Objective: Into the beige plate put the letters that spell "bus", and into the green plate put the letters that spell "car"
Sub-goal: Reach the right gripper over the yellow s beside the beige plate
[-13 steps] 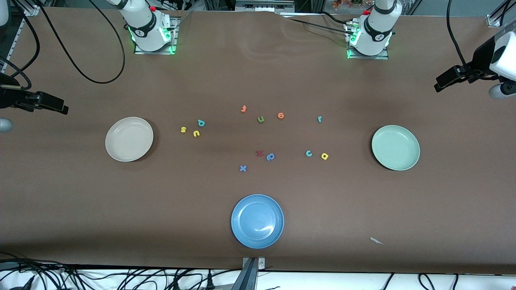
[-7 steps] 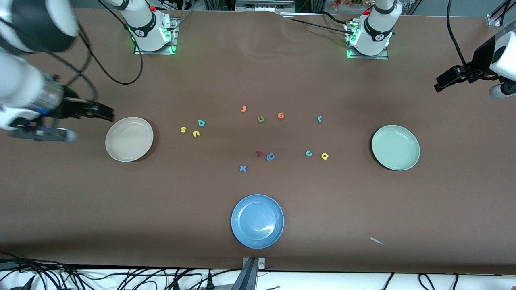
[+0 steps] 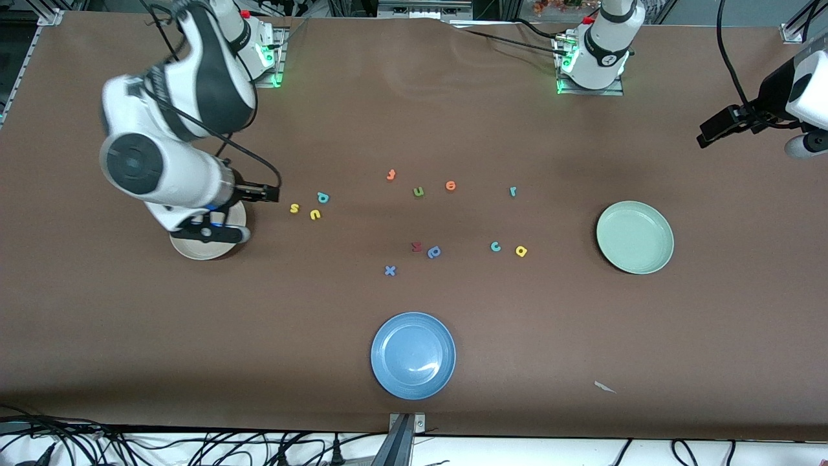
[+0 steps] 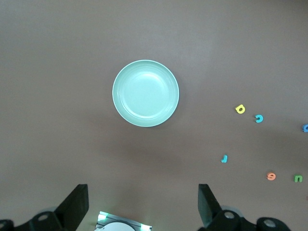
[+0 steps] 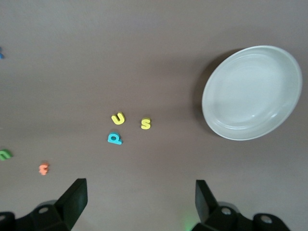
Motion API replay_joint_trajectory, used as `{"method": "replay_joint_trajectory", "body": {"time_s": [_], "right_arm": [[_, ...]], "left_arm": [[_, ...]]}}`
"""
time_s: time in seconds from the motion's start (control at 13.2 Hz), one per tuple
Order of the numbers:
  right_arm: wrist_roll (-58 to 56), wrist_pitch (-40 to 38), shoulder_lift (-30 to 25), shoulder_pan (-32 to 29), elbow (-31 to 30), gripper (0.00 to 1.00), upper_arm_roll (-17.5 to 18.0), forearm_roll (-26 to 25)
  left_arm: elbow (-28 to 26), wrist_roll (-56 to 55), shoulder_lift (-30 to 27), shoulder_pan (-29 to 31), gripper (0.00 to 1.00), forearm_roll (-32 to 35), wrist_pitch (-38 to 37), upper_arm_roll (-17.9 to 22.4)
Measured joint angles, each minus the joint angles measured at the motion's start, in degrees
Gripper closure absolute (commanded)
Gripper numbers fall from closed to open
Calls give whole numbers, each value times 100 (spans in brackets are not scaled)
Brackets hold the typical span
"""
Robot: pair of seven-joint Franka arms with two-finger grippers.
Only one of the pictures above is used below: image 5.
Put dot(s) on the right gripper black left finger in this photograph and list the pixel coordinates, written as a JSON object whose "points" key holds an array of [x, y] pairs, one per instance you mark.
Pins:
{"points": [[69, 204]]}

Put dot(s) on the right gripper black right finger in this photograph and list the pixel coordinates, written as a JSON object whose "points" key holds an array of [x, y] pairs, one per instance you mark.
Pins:
{"points": [[207, 207]]}

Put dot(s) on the teal letter p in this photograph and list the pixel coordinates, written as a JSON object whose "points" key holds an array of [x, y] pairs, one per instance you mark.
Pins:
{"points": [[118, 141]]}

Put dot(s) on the yellow letter u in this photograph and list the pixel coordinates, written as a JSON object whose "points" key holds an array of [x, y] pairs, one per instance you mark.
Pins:
{"points": [[118, 122]]}

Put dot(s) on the yellow letter s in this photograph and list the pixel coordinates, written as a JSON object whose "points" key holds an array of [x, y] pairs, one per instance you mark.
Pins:
{"points": [[145, 123]]}

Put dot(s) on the green letter n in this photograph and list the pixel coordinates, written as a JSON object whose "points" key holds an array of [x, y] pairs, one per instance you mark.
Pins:
{"points": [[4, 155]]}

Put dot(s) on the beige plate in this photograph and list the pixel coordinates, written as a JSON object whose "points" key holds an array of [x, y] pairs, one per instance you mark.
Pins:
{"points": [[252, 96]]}

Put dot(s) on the blue letter x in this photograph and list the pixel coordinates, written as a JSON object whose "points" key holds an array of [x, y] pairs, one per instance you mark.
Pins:
{"points": [[1, 54]]}

